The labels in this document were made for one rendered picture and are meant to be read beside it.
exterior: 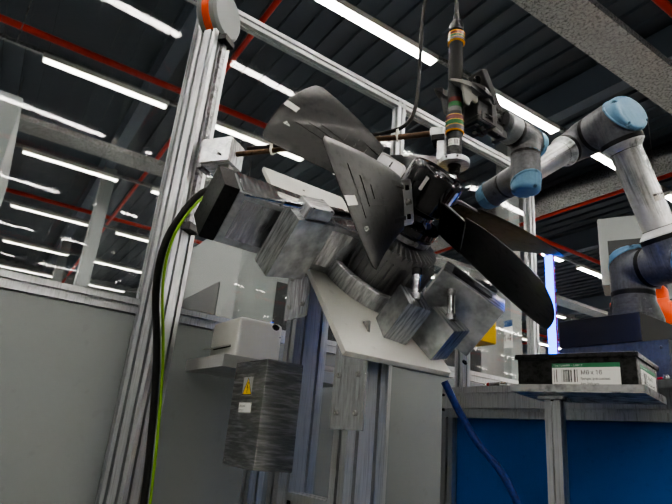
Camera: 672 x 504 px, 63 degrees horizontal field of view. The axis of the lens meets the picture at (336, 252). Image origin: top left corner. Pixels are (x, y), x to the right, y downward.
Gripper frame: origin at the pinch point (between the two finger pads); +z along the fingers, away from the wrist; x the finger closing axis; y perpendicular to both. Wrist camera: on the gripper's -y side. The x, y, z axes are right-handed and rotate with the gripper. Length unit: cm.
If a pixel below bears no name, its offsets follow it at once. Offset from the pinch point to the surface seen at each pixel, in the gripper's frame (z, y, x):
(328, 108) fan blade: 26.0, 14.4, 9.1
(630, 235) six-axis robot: -367, -109, 138
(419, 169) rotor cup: 12.4, 29.5, -5.5
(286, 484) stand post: 12, 91, 32
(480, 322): -9, 56, -2
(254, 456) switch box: 24, 86, 26
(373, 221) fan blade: 28, 47, -12
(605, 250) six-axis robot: -359, -97, 157
